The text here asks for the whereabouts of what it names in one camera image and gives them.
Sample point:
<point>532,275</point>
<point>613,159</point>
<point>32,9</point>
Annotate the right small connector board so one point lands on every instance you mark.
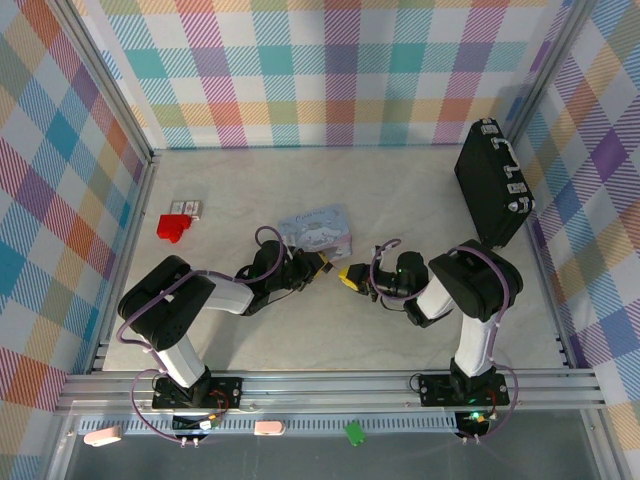
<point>475,419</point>

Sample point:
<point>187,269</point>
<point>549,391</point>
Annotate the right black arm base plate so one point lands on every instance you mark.
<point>435,390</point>

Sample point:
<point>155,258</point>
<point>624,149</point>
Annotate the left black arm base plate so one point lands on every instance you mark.
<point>230,387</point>

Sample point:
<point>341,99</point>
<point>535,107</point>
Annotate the black briefcase with metal latches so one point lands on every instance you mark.
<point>485,185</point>

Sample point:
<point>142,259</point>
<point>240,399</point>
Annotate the small printed card pack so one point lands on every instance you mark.
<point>187,206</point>

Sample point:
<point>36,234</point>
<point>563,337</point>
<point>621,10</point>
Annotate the small connector board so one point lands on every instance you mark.
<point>207,424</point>
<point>475,419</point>

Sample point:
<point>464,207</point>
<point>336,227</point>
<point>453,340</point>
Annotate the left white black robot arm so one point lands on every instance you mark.
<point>170,300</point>

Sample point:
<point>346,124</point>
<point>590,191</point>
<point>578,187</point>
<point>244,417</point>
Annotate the left small connector board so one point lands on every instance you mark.
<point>207,424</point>

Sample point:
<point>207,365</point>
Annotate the pink plastic tag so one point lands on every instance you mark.
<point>269,427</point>
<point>102,436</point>

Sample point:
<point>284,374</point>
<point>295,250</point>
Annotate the grey metal base panel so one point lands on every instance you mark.
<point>300,460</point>

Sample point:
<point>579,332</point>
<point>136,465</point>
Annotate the light blue illustrated pouch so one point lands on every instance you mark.
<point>310,225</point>

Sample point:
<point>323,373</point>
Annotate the red plastic block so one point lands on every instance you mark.
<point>172,227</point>

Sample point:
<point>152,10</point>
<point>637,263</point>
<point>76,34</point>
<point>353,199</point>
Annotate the aluminium frame post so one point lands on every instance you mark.
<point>547,70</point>
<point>107,85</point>

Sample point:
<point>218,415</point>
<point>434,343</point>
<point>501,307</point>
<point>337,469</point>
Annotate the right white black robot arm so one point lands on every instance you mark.
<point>475,285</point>

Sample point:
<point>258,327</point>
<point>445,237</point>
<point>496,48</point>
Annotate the aluminium mounting rail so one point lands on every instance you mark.
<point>325,390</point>

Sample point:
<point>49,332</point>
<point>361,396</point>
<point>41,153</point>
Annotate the green plastic tag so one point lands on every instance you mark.
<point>355,434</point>

